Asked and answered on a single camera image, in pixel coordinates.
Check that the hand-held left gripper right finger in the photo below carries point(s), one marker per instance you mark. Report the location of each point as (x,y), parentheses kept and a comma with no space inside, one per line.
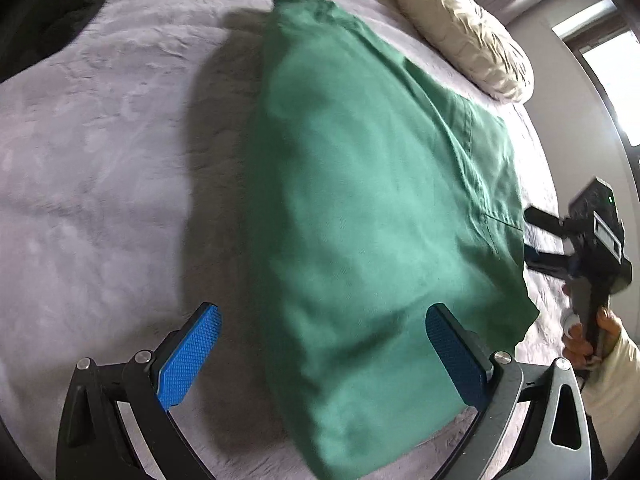
(452,355)

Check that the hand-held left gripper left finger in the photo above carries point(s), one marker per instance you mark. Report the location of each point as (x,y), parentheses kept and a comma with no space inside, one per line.
(192,355)

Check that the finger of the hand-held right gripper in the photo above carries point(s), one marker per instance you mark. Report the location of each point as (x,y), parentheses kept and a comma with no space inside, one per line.
(547,262)
(545,220)

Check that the green work jacket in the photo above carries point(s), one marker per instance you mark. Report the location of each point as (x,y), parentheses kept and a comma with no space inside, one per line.
(365,220)

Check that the person's right forearm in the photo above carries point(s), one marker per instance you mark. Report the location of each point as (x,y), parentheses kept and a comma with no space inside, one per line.
(617,390)

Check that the person's right hand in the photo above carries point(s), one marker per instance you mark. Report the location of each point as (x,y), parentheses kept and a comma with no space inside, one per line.
(577,345)

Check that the window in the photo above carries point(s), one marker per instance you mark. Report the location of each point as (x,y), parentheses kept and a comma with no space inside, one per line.
(607,80)

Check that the cream crinkled pillow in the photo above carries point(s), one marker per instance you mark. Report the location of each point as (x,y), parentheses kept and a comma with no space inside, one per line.
(465,40)

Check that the lilac quilted bedspread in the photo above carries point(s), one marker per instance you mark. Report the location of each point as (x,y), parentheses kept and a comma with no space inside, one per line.
(110,170)

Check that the dark cloth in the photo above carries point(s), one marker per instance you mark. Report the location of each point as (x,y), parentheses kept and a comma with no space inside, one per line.
(45,5)

